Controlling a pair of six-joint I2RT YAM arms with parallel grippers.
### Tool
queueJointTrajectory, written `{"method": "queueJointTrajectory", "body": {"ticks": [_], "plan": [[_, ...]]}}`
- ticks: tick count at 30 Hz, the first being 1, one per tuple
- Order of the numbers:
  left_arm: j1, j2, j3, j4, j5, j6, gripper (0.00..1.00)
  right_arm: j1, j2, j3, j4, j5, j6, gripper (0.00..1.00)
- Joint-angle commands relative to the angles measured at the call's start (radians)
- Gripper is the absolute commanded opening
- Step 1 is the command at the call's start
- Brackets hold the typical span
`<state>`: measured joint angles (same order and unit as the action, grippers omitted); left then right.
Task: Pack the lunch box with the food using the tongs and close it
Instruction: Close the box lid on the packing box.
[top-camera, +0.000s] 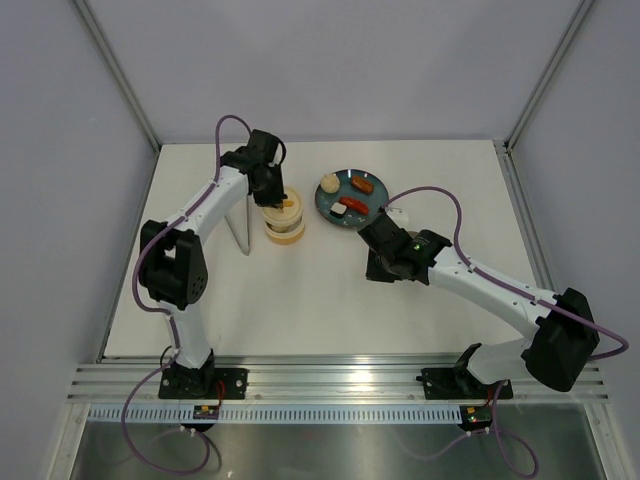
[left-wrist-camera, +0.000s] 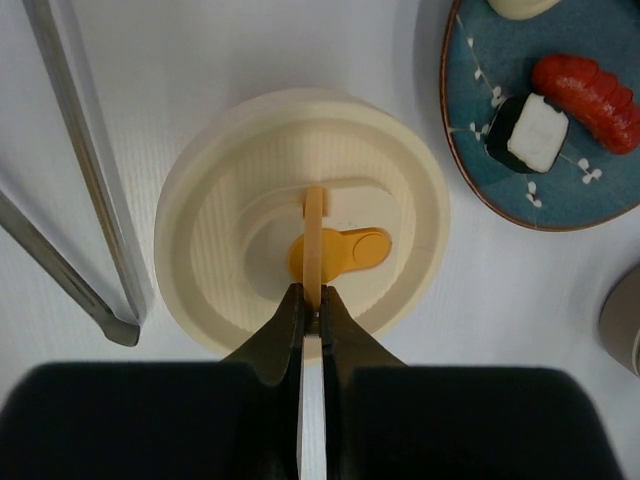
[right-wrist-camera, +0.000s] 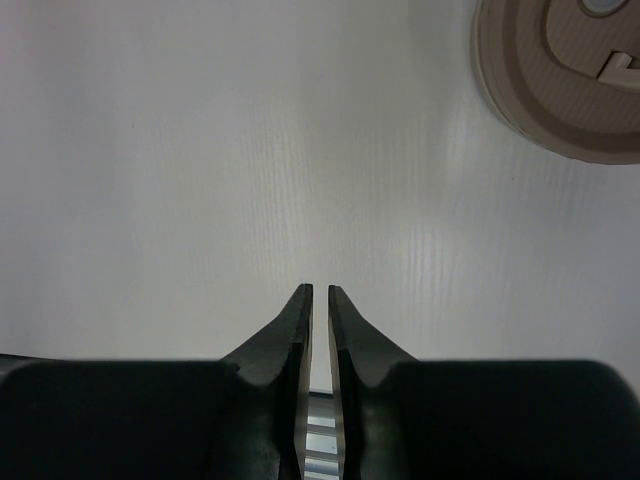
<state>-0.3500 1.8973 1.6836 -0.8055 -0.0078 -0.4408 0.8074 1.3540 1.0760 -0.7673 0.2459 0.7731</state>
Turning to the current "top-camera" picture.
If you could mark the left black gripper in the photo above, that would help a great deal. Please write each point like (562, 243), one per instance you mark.
(274, 199)

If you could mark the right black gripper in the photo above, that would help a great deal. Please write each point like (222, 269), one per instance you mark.
(374, 273)

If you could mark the yellow lunch box lid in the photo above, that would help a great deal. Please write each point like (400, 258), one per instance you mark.
(286, 218)

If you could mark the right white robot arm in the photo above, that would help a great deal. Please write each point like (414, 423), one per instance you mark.
(557, 338)

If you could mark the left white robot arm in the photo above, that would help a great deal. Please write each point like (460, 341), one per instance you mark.
(170, 275)

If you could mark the yellow lunch box container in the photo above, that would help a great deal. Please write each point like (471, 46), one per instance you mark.
(285, 235)

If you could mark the red sausage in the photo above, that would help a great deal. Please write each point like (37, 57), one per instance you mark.
(356, 205)

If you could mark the blue ceramic plate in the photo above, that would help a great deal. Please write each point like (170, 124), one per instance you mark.
(351, 219)

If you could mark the small black white sushi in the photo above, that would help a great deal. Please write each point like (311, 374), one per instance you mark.
(338, 210)

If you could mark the brown roasted meat piece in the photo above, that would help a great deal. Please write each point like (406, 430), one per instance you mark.
(362, 184)

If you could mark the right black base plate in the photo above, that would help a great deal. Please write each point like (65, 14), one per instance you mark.
(453, 383)

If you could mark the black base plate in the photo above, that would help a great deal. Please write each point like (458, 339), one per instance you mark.
(235, 382)
(453, 383)

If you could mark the left aluminium frame post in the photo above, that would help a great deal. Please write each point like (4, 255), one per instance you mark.
(106, 52)

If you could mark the aluminium frame post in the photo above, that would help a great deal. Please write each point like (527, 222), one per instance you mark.
(106, 52)
(558, 56)

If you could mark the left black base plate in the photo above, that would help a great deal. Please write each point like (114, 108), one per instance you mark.
(235, 382)

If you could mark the aluminium front rail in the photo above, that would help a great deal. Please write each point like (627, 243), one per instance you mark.
(315, 379)

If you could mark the white slotted cable duct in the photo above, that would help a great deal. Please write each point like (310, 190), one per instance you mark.
(279, 414)

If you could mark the right aluminium frame post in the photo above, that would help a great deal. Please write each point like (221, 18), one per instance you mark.
(558, 56)

